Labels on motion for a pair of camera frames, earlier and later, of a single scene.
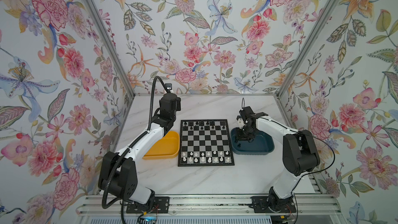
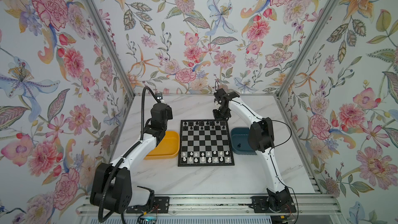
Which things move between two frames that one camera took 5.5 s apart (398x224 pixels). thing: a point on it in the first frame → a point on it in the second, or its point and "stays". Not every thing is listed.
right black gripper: (239, 137) → (216, 117)
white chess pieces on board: (209, 156) stays
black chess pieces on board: (202, 125) stays
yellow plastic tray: (168, 146) stays
